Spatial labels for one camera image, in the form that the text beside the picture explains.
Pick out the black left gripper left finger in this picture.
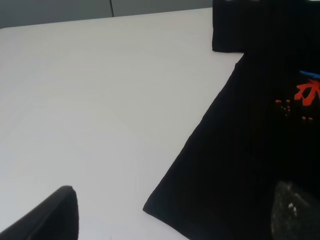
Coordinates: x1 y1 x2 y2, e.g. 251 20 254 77
0 185 79 240

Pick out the black printed t-shirt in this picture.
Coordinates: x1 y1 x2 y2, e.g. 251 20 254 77
143 0 320 240

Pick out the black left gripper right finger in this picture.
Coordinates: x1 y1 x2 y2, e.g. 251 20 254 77
271 181 320 240

